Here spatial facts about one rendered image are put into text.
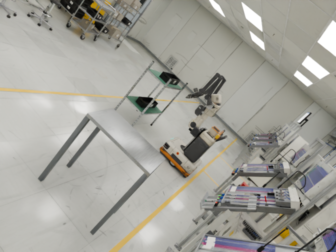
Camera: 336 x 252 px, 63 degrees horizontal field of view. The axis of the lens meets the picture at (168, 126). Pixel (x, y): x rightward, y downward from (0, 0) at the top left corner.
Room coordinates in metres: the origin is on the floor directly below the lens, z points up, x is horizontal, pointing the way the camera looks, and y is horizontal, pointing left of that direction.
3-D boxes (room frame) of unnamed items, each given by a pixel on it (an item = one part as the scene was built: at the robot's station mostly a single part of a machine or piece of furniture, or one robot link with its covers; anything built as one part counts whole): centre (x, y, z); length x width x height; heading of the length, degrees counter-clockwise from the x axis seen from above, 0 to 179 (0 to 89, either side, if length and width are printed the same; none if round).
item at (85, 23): (6.83, 3.23, 0.30); 0.30 x 0.23 x 0.18; 6
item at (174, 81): (4.78, 0.52, 1.01); 0.57 x 0.17 x 0.11; 169
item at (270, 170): (4.32, -1.79, 0.66); 1.01 x 0.73 x 1.31; 77
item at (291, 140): (7.47, -2.67, 0.95); 1.36 x 0.82 x 1.90; 77
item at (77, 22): (6.84, 3.23, 0.50); 0.90 x 0.54 x 1.00; 2
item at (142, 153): (2.20, 0.18, 0.40); 0.70 x 0.45 x 0.80; 84
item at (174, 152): (4.58, -0.53, 0.16); 0.67 x 0.64 x 0.25; 79
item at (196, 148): (4.56, -0.62, 0.59); 0.55 x 0.34 x 0.83; 169
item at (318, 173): (2.85, -1.52, 1.52); 0.51 x 0.13 x 0.27; 167
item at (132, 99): (4.78, 0.56, 0.55); 0.91 x 0.46 x 1.10; 167
